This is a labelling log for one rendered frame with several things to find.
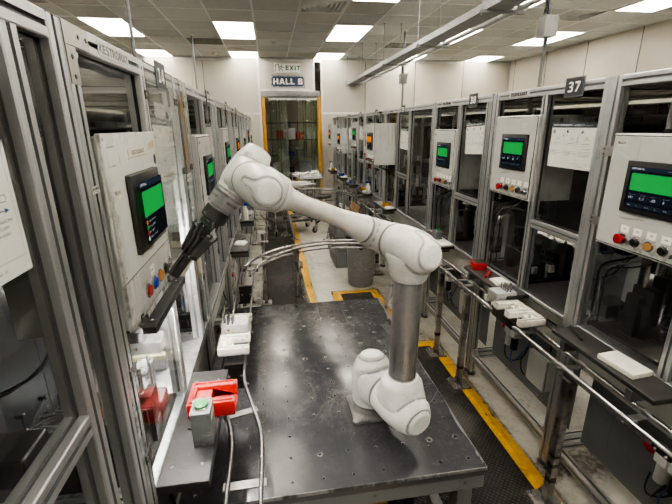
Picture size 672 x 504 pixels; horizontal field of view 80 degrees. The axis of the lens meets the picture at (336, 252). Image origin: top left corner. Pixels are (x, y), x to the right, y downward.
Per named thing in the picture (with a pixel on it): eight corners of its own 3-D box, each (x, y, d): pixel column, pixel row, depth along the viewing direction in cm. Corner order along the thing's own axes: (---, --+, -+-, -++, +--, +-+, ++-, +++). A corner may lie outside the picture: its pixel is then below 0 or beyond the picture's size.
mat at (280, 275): (325, 333, 372) (325, 332, 372) (261, 339, 363) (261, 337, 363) (291, 210, 924) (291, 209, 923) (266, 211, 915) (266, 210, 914)
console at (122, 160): (145, 332, 96) (112, 133, 83) (14, 342, 92) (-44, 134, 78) (181, 272, 136) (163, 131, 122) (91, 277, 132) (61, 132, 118)
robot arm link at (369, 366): (375, 381, 181) (376, 338, 174) (400, 405, 166) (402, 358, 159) (344, 393, 173) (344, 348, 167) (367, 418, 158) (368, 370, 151)
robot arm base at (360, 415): (382, 387, 186) (382, 377, 184) (396, 420, 165) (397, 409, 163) (343, 392, 183) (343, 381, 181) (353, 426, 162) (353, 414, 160)
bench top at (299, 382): (486, 475, 143) (488, 466, 142) (177, 521, 128) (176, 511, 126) (378, 302, 285) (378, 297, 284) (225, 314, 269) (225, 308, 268)
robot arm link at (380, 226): (363, 209, 146) (385, 216, 135) (398, 226, 156) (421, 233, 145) (349, 242, 147) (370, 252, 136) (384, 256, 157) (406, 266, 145)
